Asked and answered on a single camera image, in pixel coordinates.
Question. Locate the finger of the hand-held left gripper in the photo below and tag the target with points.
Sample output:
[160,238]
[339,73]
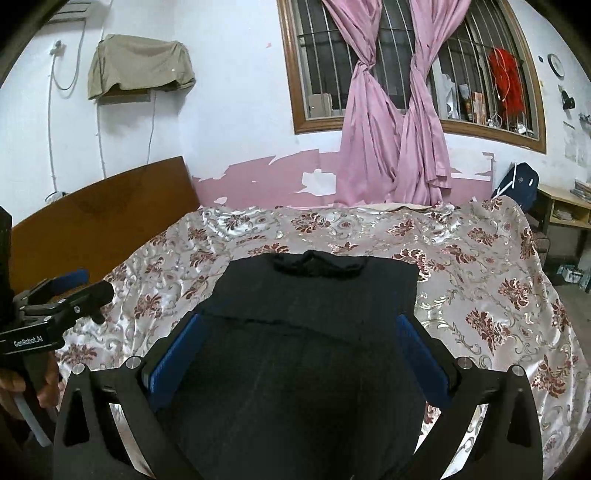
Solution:
[90,297]
[69,279]

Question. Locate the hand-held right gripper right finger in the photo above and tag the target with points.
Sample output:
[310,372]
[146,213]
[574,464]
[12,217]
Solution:
[425,364]

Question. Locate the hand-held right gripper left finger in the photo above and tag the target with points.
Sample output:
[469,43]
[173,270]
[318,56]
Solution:
[171,367]

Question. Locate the black jacket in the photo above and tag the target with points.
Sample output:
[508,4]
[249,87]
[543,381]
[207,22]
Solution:
[295,369]

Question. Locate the person's left hand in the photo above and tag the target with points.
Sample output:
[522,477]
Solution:
[46,383]

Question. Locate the wooden headboard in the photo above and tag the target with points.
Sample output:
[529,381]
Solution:
[101,217]

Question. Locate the white power strip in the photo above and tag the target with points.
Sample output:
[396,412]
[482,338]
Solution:
[54,196]

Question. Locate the white tube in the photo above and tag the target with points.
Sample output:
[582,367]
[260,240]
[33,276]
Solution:
[34,424]

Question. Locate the floral satin bedspread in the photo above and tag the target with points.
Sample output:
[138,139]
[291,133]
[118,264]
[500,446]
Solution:
[485,286]

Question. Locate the small box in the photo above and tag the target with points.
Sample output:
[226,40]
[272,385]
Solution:
[571,273]

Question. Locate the dark blue backpack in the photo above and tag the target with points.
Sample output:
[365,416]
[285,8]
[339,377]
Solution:
[519,184]

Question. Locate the wooden desk shelf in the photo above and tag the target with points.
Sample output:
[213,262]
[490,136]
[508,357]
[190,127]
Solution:
[565,198]

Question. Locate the beige cloth cover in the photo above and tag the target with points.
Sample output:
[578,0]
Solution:
[138,64]

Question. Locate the pink knotted curtain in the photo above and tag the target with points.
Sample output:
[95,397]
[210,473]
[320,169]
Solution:
[425,138]
[369,138]

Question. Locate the white air conditioner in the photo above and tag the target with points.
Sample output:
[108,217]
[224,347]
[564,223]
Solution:
[74,9]

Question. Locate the wooden barred window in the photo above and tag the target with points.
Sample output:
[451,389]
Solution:
[300,115]

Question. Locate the red hanging decoration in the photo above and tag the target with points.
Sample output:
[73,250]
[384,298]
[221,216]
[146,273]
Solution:
[505,83]

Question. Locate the white wall pipe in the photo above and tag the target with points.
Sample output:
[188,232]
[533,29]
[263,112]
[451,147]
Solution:
[99,138]

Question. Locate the wooden wall shelf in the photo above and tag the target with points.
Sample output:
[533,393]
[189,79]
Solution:
[124,95]

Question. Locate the black wall lamp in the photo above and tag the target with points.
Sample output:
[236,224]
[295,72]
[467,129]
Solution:
[567,99]

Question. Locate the round wall clock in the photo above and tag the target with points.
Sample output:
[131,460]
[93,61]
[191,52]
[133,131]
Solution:
[556,65]

